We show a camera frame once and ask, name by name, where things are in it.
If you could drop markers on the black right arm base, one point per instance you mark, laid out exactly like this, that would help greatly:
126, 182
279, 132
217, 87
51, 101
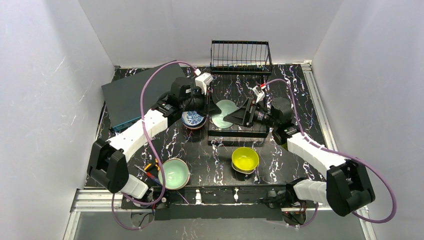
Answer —
286, 198

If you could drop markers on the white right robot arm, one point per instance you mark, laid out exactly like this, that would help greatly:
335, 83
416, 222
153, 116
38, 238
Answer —
347, 186

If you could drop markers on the celadon green bowl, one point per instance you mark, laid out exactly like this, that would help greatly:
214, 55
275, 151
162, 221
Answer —
176, 172

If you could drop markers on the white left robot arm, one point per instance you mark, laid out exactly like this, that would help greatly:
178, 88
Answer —
108, 158

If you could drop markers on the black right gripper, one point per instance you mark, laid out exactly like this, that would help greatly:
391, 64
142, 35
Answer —
248, 113

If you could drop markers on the orange handled pliers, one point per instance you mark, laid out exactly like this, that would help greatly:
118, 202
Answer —
152, 165

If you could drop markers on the blue floral white bowl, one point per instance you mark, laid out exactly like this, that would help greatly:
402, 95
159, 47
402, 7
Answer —
191, 115

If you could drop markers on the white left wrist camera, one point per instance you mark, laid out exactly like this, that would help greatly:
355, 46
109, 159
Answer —
202, 80

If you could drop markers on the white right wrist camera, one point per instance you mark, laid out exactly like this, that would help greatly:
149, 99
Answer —
259, 93

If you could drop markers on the red blue screwdriver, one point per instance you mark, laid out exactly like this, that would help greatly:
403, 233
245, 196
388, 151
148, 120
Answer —
149, 175

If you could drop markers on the black wire dish rack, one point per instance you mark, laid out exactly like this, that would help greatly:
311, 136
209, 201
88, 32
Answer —
237, 66

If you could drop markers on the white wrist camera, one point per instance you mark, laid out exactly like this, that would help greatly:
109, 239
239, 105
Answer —
202, 80
259, 93

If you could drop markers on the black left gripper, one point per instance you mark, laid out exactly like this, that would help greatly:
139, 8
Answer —
205, 105

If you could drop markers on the grey blue network switch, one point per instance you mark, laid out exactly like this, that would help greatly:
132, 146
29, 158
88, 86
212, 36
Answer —
122, 96

